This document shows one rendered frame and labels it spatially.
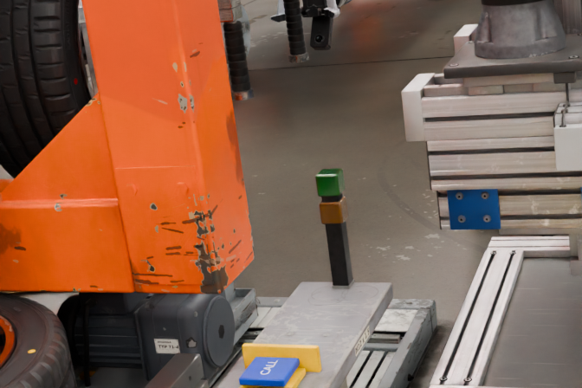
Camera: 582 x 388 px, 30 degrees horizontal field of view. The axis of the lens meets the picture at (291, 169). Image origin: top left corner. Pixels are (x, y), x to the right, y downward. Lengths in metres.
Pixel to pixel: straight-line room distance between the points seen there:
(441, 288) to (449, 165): 1.17
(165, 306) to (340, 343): 0.48
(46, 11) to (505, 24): 0.84
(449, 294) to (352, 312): 1.19
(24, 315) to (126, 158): 0.33
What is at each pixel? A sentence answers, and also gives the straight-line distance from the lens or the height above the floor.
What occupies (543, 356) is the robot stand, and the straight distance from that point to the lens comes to 2.16.
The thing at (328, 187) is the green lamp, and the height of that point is 0.64.
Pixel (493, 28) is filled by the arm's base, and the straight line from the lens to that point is 1.83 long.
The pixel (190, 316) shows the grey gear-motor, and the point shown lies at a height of 0.39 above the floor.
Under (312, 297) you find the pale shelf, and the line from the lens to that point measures 1.89.
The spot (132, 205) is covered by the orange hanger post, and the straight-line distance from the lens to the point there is 1.76.
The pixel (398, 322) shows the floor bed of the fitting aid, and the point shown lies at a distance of 2.65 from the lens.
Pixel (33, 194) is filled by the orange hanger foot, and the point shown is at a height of 0.69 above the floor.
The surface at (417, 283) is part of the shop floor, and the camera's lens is 3.07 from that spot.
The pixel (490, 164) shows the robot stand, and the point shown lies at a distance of 1.87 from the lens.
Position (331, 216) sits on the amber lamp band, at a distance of 1.85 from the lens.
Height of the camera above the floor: 1.17
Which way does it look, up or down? 16 degrees down
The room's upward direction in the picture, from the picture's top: 8 degrees counter-clockwise
